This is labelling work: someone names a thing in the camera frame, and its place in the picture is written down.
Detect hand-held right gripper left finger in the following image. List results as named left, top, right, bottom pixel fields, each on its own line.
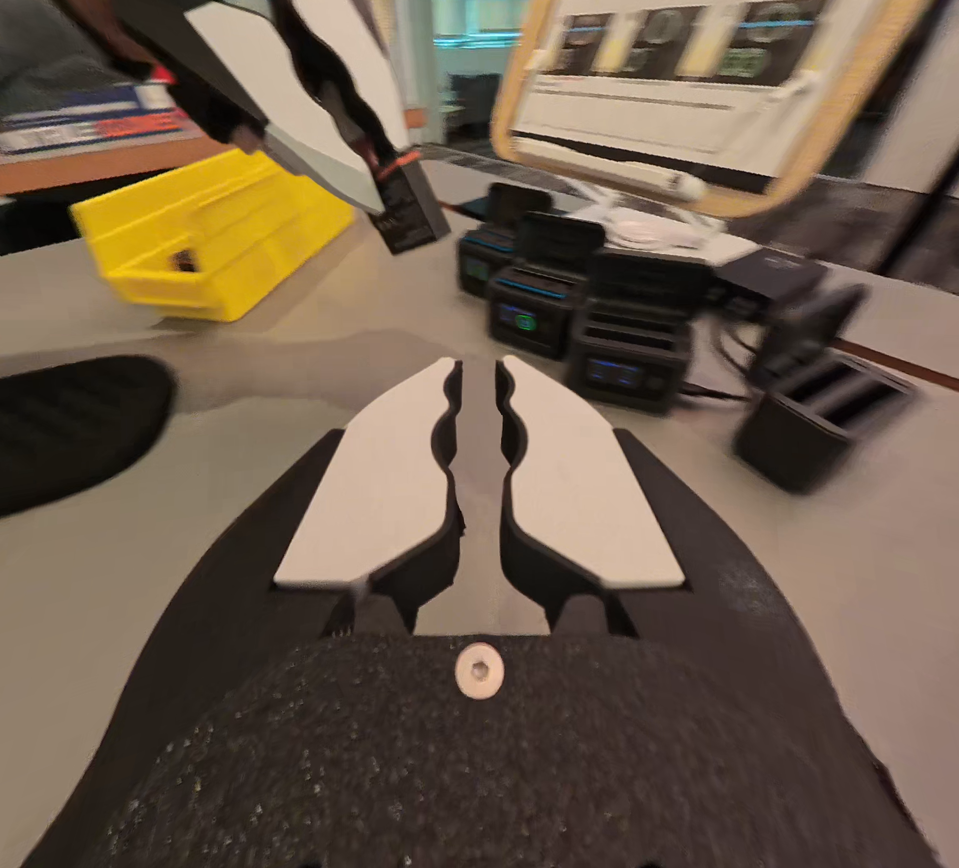
left=275, top=356, right=466, bottom=592

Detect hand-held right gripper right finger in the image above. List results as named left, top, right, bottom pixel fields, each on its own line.
left=495, top=355, right=687, bottom=592

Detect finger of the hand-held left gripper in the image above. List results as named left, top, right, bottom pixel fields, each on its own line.
left=290, top=0, right=416, bottom=168
left=180, top=0, right=386, bottom=214

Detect black battery charger case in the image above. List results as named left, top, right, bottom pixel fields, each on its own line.
left=487, top=214, right=608, bottom=360
left=567, top=254, right=713, bottom=415
left=458, top=182, right=558, bottom=303
left=735, top=284, right=915, bottom=494

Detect yellow plastic bin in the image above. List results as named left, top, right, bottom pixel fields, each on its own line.
left=71, top=149, right=358, bottom=324

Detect black battery orange stripe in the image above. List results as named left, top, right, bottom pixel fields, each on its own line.
left=372, top=149, right=452, bottom=256

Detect wooden instruction board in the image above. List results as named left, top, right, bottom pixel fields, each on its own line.
left=492, top=0, right=959, bottom=220

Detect wooden work table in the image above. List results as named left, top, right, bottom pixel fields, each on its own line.
left=0, top=131, right=229, bottom=198

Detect white base mat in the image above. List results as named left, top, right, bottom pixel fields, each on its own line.
left=577, top=187, right=758, bottom=267

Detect black charging hub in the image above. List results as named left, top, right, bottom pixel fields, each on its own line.
left=717, top=248, right=830, bottom=318

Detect white clip bar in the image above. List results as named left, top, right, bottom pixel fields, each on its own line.
left=510, top=131, right=708, bottom=204

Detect black honeycomb cushion pad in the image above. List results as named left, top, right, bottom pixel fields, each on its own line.
left=0, top=355, right=178, bottom=518

